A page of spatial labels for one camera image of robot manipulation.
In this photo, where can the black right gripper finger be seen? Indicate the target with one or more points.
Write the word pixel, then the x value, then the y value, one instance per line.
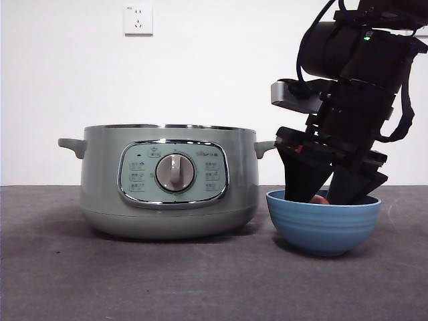
pixel 302 177
pixel 351 187

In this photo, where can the brown egg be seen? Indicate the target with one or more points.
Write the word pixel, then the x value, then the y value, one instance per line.
pixel 320 200

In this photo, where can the pale green electric steamer pot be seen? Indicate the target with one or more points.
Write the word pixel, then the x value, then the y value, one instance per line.
pixel 100 184

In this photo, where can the blue ribbed bowl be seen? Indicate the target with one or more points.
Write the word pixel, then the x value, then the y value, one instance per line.
pixel 322 230

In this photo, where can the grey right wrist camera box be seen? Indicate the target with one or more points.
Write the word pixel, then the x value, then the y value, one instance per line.
pixel 281 95

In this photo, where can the white wall socket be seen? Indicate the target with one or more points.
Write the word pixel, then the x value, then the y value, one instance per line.
pixel 138 20

